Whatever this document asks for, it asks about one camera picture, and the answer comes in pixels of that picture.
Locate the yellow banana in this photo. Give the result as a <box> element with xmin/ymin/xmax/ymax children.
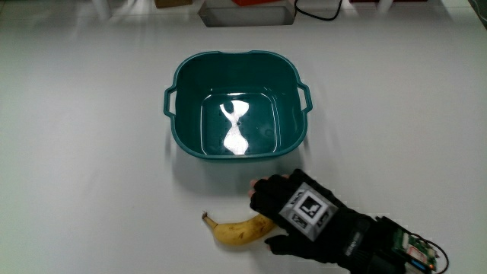
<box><xmin>201</xmin><ymin>211</ymin><xmax>278</xmax><ymax>246</ymax></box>

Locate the person's right hand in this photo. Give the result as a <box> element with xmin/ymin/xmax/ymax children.
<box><xmin>247</xmin><ymin>168</ymin><xmax>378</xmax><ymax>272</ymax></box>

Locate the person's right forearm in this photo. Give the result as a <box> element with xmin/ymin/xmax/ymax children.
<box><xmin>352</xmin><ymin>215</ymin><xmax>450</xmax><ymax>274</ymax></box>

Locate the black cable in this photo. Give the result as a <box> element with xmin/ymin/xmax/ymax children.
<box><xmin>293</xmin><ymin>0</ymin><xmax>344</xmax><ymax>22</ymax></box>

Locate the white desk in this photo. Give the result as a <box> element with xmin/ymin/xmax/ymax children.
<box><xmin>0</xmin><ymin>6</ymin><xmax>487</xmax><ymax>274</ymax></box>

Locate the brown cardboard box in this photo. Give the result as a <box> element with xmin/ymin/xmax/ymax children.
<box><xmin>154</xmin><ymin>0</ymin><xmax>193</xmax><ymax>9</ymax></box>

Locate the teal plastic basin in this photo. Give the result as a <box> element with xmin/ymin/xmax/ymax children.
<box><xmin>163</xmin><ymin>49</ymin><xmax>314</xmax><ymax>161</ymax></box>

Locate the grey metal box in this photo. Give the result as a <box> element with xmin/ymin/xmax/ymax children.
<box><xmin>197</xmin><ymin>0</ymin><xmax>297</xmax><ymax>28</ymax></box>

